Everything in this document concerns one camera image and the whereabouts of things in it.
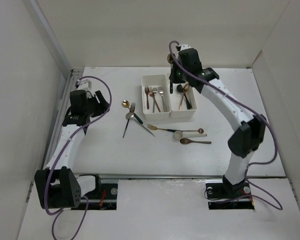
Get copper small fork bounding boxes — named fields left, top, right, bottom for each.
left=144, top=86, right=150, bottom=110

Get copper round spoon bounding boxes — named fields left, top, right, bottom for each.
left=177, top=83, right=189, bottom=110

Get white plastic bin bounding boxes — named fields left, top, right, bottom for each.
left=141, top=74, right=171, bottom=121
left=165, top=73, right=198, bottom=119

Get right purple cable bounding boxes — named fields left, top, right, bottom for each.
left=168, top=40, right=284, bottom=210

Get left white plastic bin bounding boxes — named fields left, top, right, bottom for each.
left=141, top=74, right=171, bottom=121

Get right white plastic bin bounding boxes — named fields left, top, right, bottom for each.
left=165, top=73, right=198, bottom=119

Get gold fork black handle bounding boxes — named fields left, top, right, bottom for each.
left=146, top=124, right=181, bottom=133

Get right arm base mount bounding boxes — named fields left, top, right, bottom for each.
left=204, top=179, right=255, bottom=210

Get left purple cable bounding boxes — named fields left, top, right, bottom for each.
left=45, top=76, right=113, bottom=238

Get small copper spoon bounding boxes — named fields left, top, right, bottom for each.
left=182, top=128, right=204, bottom=134

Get silver fork black handle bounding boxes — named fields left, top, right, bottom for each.
left=121, top=100, right=136, bottom=138

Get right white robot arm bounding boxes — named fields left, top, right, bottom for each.
left=168, top=44, right=266, bottom=197

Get black spoon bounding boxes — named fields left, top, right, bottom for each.
left=176, top=84, right=193, bottom=111

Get slim silver fork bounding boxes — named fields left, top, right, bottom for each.
left=152, top=87, right=157, bottom=113

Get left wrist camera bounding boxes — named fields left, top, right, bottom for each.
left=76, top=79, right=92, bottom=92

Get purple cable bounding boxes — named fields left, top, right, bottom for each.
left=168, top=40, right=284, bottom=210
left=45, top=76, right=113, bottom=238

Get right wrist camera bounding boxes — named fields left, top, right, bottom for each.
left=178, top=44, right=192, bottom=52

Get brown copper spoon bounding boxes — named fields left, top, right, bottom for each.
left=179, top=138, right=212, bottom=145

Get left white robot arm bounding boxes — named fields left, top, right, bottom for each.
left=34, top=89, right=109, bottom=209

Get silver spoon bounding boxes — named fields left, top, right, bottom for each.
left=125, top=112, right=155, bottom=137

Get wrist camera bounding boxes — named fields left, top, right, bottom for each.
left=178, top=44, right=192, bottom=52
left=76, top=79, right=92, bottom=92

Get copper long fork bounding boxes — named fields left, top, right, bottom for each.
left=150, top=87, right=161, bottom=113

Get white measuring scoop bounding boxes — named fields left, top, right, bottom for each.
left=173, top=131, right=207, bottom=140

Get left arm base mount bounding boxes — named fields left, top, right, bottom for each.
left=76, top=174, right=119, bottom=211

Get gold spoon near bins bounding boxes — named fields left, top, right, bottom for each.
left=121, top=100, right=130, bottom=109

